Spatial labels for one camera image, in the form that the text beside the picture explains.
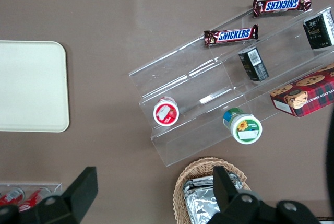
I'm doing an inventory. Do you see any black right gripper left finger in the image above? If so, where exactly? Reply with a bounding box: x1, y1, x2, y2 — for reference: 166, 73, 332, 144
36, 166, 99, 224

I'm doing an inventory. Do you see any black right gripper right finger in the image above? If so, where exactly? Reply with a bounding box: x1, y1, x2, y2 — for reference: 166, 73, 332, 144
208, 166, 265, 224

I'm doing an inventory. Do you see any light woven wicker basket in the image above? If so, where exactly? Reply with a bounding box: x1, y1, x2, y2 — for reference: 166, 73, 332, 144
172, 156, 253, 224

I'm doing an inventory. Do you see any beige plastic tray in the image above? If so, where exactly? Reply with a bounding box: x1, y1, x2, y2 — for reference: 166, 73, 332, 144
0, 41, 70, 133

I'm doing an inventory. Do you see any clear acrylic bottle rack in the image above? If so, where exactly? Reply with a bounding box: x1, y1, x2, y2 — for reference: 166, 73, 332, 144
0, 181, 63, 209

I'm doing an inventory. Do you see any foil wrapped package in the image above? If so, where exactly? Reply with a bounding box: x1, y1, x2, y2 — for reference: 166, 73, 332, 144
185, 191, 237, 224
182, 171, 245, 196

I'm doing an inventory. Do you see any green sunflower lid cup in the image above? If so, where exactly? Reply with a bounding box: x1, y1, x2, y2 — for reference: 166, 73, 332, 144
222, 107, 264, 146

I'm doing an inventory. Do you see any red strawberry yogurt cup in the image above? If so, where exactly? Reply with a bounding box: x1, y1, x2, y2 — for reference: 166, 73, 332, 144
152, 96, 181, 127

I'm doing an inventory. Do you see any clear acrylic stepped shelf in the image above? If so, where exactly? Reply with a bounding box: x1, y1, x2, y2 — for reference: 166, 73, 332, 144
128, 0, 334, 168

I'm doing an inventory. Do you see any red tartan cookie box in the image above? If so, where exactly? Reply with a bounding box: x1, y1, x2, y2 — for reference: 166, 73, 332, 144
269, 63, 334, 118

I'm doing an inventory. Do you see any small black barcode box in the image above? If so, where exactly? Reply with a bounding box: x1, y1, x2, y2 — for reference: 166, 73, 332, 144
237, 46, 270, 82

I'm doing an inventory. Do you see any Snickers chocolate bar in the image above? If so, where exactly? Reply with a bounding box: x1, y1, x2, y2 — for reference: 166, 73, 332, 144
253, 0, 313, 18
203, 23, 259, 49

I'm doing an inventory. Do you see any large black tea box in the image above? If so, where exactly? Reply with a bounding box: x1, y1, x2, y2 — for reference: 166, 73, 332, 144
302, 9, 334, 50

